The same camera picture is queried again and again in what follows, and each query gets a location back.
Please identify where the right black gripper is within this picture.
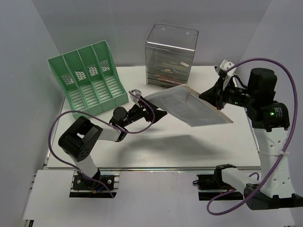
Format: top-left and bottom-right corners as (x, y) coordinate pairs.
(199, 76), (256, 110)

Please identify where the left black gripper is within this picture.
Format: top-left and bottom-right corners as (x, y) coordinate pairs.
(122, 96), (167, 128)

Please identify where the plastic sleeve with printed sheets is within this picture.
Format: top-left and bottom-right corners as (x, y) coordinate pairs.
(145, 84), (233, 127)

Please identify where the red orange highlighter pen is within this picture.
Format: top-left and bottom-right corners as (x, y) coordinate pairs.
(160, 79), (183, 85)

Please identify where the yellow highlighter pen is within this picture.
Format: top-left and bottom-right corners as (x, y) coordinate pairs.
(162, 61), (180, 67)

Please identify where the clear plastic drawer cabinet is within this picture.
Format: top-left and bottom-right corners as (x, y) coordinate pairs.
(145, 23), (199, 88)

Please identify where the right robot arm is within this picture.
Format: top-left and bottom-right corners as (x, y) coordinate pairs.
(199, 68), (303, 210)

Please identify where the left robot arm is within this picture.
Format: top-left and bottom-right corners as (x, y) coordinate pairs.
(58, 100), (167, 189)

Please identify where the green plastic file organizer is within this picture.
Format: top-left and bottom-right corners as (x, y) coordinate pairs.
(48, 41), (129, 119)

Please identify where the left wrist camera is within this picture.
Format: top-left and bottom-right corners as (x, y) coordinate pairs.
(129, 89), (142, 103)

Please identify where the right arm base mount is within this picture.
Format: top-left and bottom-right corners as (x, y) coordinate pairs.
(192, 164), (243, 201)

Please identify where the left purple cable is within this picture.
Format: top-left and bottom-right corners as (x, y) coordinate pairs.
(48, 91), (156, 198)

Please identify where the purple cable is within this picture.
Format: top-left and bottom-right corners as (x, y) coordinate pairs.
(48, 91), (156, 198)
(206, 58), (297, 215)

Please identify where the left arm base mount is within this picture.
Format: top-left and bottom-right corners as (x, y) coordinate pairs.
(69, 169), (120, 199)

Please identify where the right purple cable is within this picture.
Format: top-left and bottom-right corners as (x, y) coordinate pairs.
(206, 58), (297, 215)

